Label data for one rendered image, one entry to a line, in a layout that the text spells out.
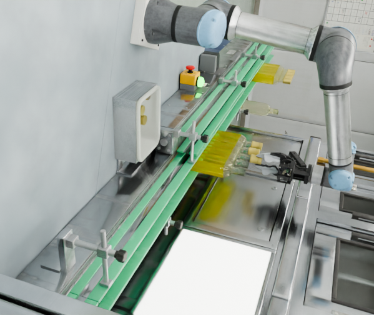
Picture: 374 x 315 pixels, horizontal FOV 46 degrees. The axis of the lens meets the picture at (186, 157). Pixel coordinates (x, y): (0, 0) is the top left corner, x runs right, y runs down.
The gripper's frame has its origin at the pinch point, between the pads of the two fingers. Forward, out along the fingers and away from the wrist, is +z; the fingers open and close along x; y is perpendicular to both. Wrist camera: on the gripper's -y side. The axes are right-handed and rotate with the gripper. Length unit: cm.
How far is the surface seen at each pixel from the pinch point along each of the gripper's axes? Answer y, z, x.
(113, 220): 63, 31, -6
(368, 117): -578, -94, 203
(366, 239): 13.0, -44.0, 15.3
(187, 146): 11.8, 26.2, -6.0
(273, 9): -578, 87, 51
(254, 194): 5.8, -0.9, 12.6
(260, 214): 17.3, -5.7, 12.6
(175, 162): 21.8, 27.2, -4.2
